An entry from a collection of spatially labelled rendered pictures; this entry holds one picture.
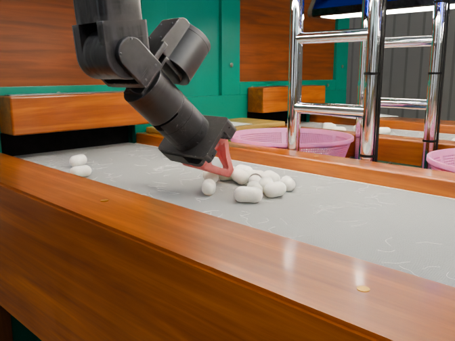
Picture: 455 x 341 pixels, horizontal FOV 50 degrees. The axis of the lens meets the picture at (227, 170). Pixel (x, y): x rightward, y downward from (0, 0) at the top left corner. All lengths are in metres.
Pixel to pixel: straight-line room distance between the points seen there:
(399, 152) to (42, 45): 0.75
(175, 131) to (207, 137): 0.05
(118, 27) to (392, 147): 0.69
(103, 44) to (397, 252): 0.36
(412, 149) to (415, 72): 1.36
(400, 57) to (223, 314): 2.16
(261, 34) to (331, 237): 1.02
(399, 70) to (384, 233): 1.95
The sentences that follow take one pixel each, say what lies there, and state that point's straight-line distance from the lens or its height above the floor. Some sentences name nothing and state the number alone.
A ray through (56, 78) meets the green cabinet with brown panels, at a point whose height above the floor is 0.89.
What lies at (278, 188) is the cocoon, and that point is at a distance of 0.64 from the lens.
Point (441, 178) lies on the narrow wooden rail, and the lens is 0.70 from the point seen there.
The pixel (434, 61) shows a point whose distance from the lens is 1.02.
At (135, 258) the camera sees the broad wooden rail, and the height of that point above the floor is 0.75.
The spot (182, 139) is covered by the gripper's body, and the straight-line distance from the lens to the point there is 0.63.
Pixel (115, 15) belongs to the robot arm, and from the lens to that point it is 0.56.
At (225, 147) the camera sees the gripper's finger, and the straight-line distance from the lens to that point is 0.69.
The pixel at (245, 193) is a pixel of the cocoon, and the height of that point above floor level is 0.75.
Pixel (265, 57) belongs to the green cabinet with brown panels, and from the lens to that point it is 1.47.
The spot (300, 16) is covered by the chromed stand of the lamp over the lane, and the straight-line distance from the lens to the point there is 0.89.
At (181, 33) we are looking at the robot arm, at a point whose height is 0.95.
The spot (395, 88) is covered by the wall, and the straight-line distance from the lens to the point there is 2.45.
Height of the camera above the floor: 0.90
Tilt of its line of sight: 11 degrees down
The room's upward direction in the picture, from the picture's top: straight up
